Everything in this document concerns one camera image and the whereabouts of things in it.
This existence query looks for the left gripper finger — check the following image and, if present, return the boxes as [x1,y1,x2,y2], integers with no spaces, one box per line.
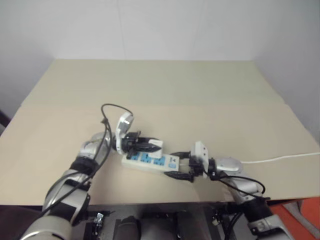
[134,143,163,154]
[138,136,159,146]

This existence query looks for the dark furniture piece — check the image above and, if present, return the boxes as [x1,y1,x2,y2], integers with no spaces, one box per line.
[0,109,11,135]

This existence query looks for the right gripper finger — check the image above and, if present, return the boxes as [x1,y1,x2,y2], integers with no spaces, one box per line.
[164,171,196,184]
[171,150,192,161]

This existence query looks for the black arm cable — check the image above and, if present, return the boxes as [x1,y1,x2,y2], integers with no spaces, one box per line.
[41,103,135,216]
[202,167,272,201]

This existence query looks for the orange plastic object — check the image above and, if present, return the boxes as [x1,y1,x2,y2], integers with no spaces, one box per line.
[268,196,320,240]

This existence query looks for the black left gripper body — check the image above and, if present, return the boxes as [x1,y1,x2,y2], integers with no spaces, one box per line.
[122,131,144,161]

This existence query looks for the dark rounded shape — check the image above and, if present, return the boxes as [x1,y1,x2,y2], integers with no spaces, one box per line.
[116,215,141,240]

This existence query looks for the white power strip cord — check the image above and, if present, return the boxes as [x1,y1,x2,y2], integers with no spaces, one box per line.
[178,152,320,168]

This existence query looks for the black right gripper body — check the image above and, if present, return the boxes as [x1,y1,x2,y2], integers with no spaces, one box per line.
[188,154,209,178]

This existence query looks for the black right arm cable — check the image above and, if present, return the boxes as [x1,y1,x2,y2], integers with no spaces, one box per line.
[202,167,272,201]

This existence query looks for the white charger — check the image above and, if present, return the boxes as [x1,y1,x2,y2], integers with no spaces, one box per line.
[146,139,165,160]

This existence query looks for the white power strip blue sockets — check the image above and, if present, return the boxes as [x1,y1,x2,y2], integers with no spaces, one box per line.
[121,151,181,174]

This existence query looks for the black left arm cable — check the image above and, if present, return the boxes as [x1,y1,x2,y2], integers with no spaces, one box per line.
[41,103,135,216]

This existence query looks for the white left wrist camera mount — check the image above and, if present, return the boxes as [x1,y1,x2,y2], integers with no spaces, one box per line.
[114,111,136,155]

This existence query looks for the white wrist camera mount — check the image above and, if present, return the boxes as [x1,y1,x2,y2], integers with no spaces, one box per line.
[114,111,136,155]
[189,141,210,176]

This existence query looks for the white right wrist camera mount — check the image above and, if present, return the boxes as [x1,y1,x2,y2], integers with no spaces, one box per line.
[189,141,210,176]

